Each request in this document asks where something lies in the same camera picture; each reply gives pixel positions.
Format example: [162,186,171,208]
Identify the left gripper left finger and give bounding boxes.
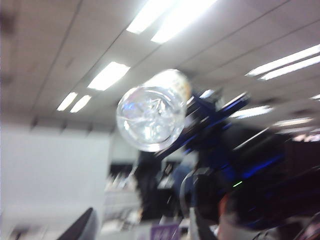
[56,207,101,240]

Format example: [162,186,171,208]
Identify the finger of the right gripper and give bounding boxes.
[186,89,251,118]
[154,119,234,161]

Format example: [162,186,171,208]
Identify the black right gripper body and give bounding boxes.
[184,124,288,201]

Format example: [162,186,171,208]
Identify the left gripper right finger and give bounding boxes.
[188,207,218,240]

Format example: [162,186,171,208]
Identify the clear plastic bottle yellow label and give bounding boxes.
[115,68,193,153]

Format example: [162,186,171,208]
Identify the purple and white nameplate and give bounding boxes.
[136,223,182,240]

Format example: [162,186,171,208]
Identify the rectangular ceiling light panel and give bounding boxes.
[150,0,219,45]
[56,91,79,112]
[126,0,176,35]
[69,94,93,114]
[259,55,320,81]
[245,44,320,77]
[87,61,131,91]

